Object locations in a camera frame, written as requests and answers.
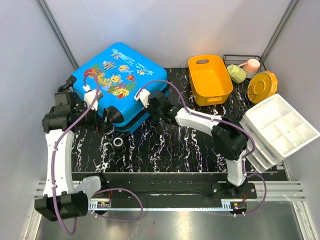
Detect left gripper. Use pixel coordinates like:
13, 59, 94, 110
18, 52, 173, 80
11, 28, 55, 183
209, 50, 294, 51
75, 100, 113, 134

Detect yellow plate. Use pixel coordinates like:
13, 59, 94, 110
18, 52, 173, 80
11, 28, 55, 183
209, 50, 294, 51
247, 70, 278, 105

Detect pink cup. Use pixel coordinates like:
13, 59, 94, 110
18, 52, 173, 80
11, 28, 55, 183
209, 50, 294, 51
238, 58, 261, 79

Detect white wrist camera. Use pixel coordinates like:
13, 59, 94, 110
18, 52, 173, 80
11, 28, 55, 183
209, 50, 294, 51
82, 85, 103, 111
134, 89, 151, 109

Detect black wire dish rack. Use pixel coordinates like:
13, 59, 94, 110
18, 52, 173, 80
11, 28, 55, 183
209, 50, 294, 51
222, 54, 267, 115

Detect aluminium rail frame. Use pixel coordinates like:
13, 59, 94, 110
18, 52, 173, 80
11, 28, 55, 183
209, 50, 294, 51
34, 173, 318, 240

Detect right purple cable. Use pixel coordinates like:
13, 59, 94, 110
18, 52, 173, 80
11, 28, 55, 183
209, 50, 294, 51
134, 79, 268, 217

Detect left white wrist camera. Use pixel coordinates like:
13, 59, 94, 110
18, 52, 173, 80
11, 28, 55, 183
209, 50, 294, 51
82, 85, 103, 111

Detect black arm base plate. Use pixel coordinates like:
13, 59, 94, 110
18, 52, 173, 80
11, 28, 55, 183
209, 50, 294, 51
79, 171, 257, 210

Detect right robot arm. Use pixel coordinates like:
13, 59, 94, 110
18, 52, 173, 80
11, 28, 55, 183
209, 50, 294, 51
138, 89, 248, 199

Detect orange plastic basket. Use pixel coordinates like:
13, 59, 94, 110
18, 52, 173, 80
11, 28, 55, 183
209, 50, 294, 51
188, 54, 233, 106

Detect blue fish-print suitcase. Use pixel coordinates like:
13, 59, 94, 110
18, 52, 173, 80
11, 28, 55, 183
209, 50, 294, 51
57, 42, 169, 151

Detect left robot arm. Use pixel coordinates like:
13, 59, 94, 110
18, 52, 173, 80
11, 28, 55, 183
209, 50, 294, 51
34, 91, 108, 222

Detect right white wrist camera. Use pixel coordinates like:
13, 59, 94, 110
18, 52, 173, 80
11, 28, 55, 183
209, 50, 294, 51
134, 89, 151, 109

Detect green cup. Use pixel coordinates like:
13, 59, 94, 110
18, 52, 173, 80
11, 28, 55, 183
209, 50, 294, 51
227, 64, 247, 84

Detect white drawer organizer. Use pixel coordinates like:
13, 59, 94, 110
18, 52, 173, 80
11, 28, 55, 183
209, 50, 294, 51
240, 93, 320, 174

